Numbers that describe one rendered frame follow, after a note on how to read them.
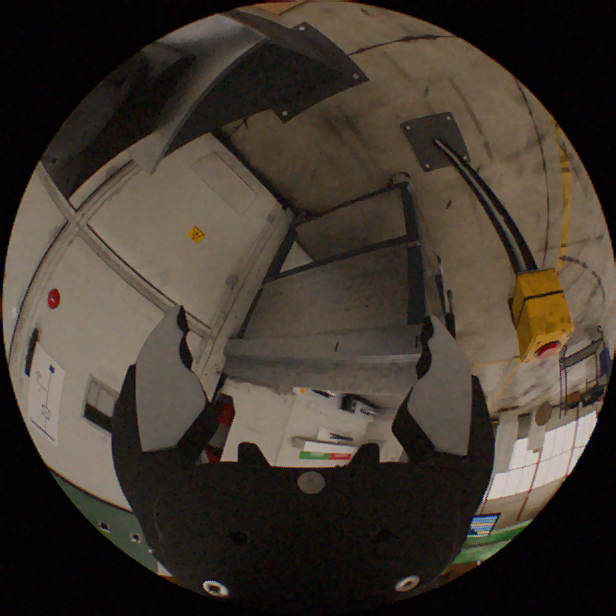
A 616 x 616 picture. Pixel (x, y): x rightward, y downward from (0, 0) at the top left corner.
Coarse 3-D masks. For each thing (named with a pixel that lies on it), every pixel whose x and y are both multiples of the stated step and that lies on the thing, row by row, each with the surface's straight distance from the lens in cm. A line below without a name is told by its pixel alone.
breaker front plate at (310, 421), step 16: (304, 400) 60; (304, 416) 61; (320, 416) 67; (336, 416) 74; (352, 416) 84; (288, 432) 58; (304, 432) 63; (320, 432) 68; (336, 432) 76; (352, 432) 87; (288, 448) 60; (288, 464) 62; (304, 464) 67; (320, 464) 74; (336, 464) 83
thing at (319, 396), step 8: (296, 392) 56; (312, 392) 60; (320, 392) 63; (336, 392) 70; (312, 400) 63; (320, 400) 64; (328, 400) 67; (336, 400) 71; (336, 408) 71; (360, 408) 86; (368, 408) 93; (360, 416) 88; (368, 416) 95
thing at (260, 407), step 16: (224, 384) 85; (240, 384) 76; (256, 384) 70; (272, 384) 64; (240, 400) 73; (256, 400) 67; (272, 400) 62; (288, 400) 58; (240, 416) 71; (256, 416) 65; (272, 416) 61; (288, 416) 57; (240, 432) 70; (256, 432) 64; (272, 432) 60; (224, 448) 75; (272, 448) 59; (272, 464) 58
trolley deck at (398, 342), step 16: (288, 336) 58; (304, 336) 54; (320, 336) 51; (336, 336) 48; (352, 336) 46; (368, 336) 44; (384, 336) 43; (400, 336) 41; (416, 336) 40; (224, 352) 81; (240, 352) 72; (256, 352) 65; (272, 352) 59; (288, 352) 55; (304, 352) 51; (320, 352) 48; (336, 352) 46; (352, 352) 44; (368, 352) 42; (384, 352) 41; (400, 352) 40; (416, 352) 39; (368, 400) 91; (384, 400) 87; (400, 400) 84
